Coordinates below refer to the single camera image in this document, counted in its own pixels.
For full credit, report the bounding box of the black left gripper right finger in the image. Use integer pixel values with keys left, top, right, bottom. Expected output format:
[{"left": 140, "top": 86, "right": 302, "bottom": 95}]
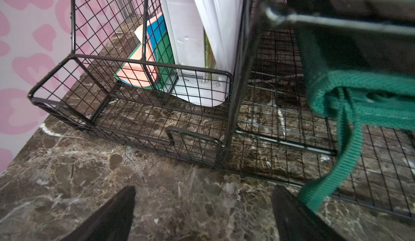
[{"left": 271, "top": 185, "right": 345, "bottom": 241}]

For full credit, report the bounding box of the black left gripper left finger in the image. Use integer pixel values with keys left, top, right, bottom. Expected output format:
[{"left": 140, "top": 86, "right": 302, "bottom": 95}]
[{"left": 62, "top": 186, "right": 136, "bottom": 241}]

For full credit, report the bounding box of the colourful picture book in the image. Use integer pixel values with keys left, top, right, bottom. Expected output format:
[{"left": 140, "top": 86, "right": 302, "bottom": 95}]
[{"left": 114, "top": 13, "right": 176, "bottom": 93}]

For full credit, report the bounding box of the green fabric bag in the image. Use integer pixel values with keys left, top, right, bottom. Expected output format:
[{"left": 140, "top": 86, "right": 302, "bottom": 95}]
[{"left": 287, "top": 0, "right": 415, "bottom": 211}]

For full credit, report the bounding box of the black wire mesh rack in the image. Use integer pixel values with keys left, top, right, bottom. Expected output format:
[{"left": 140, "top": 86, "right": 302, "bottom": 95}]
[{"left": 28, "top": 0, "right": 415, "bottom": 220}]

